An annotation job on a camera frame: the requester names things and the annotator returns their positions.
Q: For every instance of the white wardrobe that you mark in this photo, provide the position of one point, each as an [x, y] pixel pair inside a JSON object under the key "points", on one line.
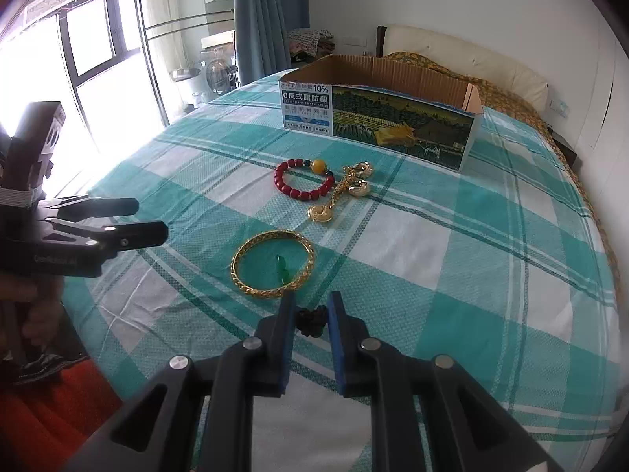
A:
{"points": [[602, 108]]}

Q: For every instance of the dark patterned cloth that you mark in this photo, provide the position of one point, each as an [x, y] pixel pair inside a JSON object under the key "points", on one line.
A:
{"points": [[54, 366]]}

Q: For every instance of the orange pants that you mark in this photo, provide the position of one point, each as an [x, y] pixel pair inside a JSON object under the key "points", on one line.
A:
{"points": [[44, 418]]}

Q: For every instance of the printed cardboard box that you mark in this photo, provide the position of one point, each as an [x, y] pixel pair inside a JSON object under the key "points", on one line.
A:
{"points": [[393, 123]]}

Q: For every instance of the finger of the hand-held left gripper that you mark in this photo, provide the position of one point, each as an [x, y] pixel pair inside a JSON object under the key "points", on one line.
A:
{"points": [[108, 206], [137, 236]]}

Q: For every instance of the blue curtain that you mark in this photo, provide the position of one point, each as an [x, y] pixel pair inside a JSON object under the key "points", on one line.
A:
{"points": [[265, 19]]}

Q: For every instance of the dark wooden nightstand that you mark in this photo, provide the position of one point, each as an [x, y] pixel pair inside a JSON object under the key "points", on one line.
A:
{"points": [[562, 150]]}

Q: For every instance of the black framed window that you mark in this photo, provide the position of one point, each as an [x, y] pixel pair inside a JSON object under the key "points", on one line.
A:
{"points": [[93, 34]]}

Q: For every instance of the glass sliding door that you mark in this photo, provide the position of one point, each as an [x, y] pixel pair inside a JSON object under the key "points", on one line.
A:
{"points": [[167, 19]]}

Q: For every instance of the gold charm pendant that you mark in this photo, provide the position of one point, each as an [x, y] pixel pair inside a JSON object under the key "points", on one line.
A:
{"points": [[358, 189]]}

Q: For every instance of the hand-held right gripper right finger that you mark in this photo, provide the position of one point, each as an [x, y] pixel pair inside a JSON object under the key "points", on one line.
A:
{"points": [[339, 344]]}

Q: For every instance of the green checked tablecloth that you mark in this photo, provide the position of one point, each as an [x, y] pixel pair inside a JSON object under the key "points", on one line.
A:
{"points": [[442, 280]]}

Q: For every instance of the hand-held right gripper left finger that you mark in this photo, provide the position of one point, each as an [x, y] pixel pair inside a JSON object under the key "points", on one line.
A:
{"points": [[286, 339]]}

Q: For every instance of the pile of clothes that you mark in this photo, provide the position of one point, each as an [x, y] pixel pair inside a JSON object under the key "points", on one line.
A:
{"points": [[309, 43]]}

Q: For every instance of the green jade pendant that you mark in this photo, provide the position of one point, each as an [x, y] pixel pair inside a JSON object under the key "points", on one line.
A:
{"points": [[281, 268]]}

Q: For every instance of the grey washing machine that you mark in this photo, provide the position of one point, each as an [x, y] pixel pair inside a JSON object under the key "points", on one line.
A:
{"points": [[218, 71]]}

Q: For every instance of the gold bangle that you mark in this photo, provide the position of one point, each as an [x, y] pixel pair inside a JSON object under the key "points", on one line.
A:
{"points": [[245, 282]]}

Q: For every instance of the cream pillow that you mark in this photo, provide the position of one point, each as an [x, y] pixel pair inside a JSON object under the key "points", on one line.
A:
{"points": [[467, 56]]}

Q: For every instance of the person's left hand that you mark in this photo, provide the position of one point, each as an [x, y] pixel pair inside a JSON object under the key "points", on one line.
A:
{"points": [[34, 314]]}

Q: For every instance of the wall socket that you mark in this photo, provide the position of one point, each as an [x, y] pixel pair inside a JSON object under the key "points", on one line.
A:
{"points": [[560, 107]]}

